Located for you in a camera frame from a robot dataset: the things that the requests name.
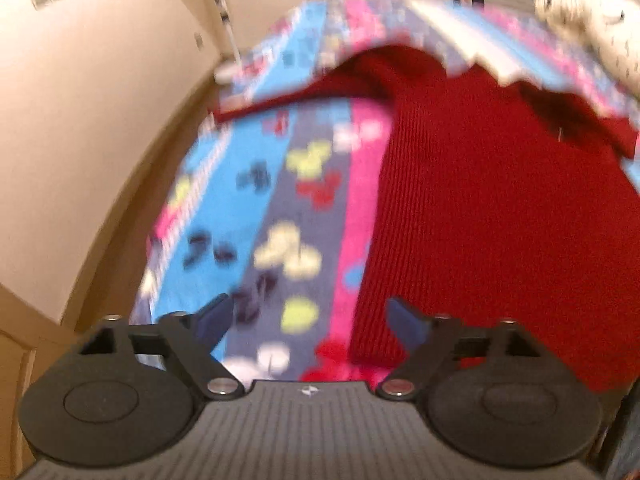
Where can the colourful printed blanket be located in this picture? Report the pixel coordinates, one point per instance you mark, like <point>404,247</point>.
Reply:
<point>300,170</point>

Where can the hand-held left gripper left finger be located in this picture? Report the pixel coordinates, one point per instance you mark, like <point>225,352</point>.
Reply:
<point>216,316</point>

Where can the wall socket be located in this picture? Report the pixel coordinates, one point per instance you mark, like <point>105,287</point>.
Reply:
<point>199,41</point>

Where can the white speckled pillow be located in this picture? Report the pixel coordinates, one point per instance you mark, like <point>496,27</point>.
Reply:
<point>600,25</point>

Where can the red knit sweater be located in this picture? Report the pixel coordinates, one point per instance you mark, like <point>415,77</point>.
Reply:
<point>475,210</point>

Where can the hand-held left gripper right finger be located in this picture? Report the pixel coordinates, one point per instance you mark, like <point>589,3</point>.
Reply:
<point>406,321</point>

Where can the white standing fan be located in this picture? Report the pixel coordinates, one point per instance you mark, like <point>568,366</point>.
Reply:
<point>222,7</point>

